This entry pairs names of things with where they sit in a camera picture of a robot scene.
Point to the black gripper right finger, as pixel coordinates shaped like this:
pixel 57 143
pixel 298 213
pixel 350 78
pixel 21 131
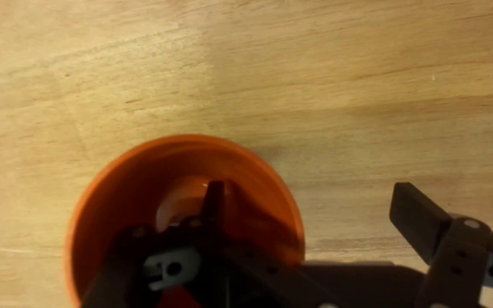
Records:
pixel 418 216

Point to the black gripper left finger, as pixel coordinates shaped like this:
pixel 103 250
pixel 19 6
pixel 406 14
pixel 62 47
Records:
pixel 214 206

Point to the orange plastic cup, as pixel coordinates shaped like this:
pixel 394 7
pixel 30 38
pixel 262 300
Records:
pixel 144 182

